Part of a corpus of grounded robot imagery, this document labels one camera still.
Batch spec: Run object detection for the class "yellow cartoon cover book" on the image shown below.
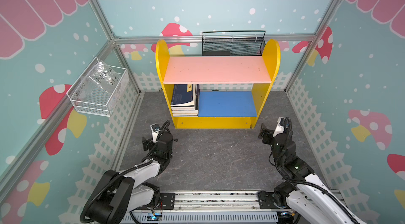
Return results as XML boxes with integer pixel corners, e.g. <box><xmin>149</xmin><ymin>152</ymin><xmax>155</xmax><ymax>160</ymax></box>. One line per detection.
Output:
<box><xmin>173</xmin><ymin>114</ymin><xmax>198</xmax><ymax>118</ymax></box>

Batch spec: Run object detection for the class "navy book floral cover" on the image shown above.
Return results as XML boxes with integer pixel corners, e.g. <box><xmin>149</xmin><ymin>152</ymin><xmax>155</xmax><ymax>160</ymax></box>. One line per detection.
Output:
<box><xmin>172</xmin><ymin>109</ymin><xmax>198</xmax><ymax>114</ymax></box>

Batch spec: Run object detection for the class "navy book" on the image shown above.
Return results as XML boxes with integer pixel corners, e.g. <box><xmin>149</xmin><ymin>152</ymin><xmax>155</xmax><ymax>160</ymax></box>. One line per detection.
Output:
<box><xmin>170</xmin><ymin>106</ymin><xmax>198</xmax><ymax>110</ymax></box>
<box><xmin>171</xmin><ymin>84</ymin><xmax>199</xmax><ymax>107</ymax></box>

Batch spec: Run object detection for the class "dark portrait cover book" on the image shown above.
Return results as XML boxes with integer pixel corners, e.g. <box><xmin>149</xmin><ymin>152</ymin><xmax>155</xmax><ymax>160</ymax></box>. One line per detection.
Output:
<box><xmin>172</xmin><ymin>111</ymin><xmax>198</xmax><ymax>117</ymax></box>

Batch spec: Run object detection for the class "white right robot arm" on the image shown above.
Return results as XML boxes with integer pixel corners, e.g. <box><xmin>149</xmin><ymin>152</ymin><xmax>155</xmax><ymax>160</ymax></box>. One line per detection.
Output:
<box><xmin>257</xmin><ymin>117</ymin><xmax>363</xmax><ymax>224</ymax></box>

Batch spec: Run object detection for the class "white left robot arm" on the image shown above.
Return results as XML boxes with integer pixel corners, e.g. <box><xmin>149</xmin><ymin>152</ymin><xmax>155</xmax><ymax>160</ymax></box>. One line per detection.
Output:
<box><xmin>79</xmin><ymin>120</ymin><xmax>176</xmax><ymax>224</ymax></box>

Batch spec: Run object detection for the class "yellow bookshelf with coloured shelves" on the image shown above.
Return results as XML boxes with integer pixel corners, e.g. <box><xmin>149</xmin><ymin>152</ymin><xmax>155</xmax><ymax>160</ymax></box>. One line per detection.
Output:
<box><xmin>156</xmin><ymin>40</ymin><xmax>281</xmax><ymax>129</ymax></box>

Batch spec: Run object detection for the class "clear plastic bag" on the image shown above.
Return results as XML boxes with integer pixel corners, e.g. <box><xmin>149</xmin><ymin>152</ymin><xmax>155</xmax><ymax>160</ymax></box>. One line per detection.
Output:
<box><xmin>82</xmin><ymin>61</ymin><xmax>121</xmax><ymax>95</ymax></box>

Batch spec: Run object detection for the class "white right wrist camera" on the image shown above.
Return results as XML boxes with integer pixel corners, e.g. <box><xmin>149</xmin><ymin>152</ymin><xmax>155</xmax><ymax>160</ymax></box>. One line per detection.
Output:
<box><xmin>273</xmin><ymin>117</ymin><xmax>285</xmax><ymax>138</ymax></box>

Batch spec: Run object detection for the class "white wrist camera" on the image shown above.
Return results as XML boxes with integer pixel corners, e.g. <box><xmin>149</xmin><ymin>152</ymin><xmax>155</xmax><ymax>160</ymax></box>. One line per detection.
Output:
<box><xmin>150</xmin><ymin>123</ymin><xmax>160</xmax><ymax>144</ymax></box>
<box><xmin>273</xmin><ymin>117</ymin><xmax>285</xmax><ymax>138</ymax></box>

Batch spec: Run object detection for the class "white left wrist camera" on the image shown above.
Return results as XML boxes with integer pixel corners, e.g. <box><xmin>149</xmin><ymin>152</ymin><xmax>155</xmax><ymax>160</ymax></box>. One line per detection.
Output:
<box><xmin>150</xmin><ymin>123</ymin><xmax>160</xmax><ymax>144</ymax></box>

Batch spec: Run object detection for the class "white wire wall basket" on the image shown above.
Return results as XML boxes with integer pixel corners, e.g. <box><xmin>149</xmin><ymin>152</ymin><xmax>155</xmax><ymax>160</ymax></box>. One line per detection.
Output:
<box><xmin>66</xmin><ymin>58</ymin><xmax>129</xmax><ymax>117</ymax></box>

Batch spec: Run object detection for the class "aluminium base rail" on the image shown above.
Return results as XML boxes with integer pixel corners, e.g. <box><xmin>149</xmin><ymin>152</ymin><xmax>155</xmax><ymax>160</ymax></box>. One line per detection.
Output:
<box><xmin>134</xmin><ymin>190</ymin><xmax>293</xmax><ymax>212</ymax></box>

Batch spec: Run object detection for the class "grey slotted cable duct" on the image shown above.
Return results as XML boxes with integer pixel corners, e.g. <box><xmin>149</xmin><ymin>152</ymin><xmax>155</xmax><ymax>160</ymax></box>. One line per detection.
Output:
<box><xmin>121</xmin><ymin>211</ymin><xmax>279</xmax><ymax>224</ymax></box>

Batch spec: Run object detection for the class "black wire mesh basket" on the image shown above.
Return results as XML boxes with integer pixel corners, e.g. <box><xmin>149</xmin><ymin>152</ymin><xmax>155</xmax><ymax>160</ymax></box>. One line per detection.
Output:
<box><xmin>201</xmin><ymin>30</ymin><xmax>266</xmax><ymax>56</ymax></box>

